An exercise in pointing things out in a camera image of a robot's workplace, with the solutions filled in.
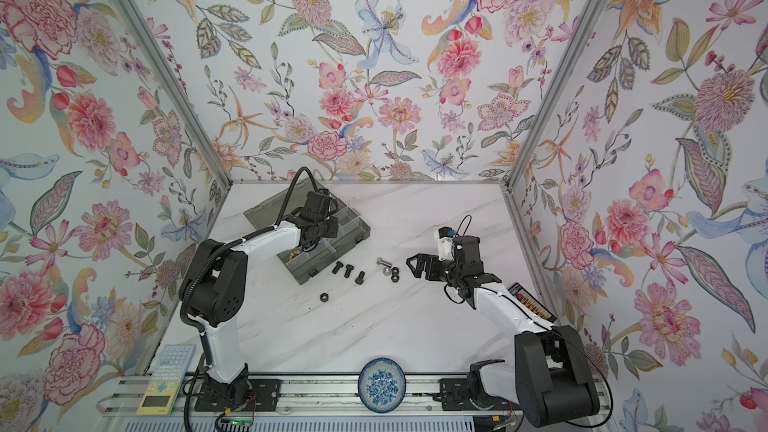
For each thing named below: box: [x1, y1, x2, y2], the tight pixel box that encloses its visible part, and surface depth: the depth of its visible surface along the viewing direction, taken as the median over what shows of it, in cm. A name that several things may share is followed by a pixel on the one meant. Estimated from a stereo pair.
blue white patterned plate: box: [358, 357, 407, 413], surface depth 76 cm
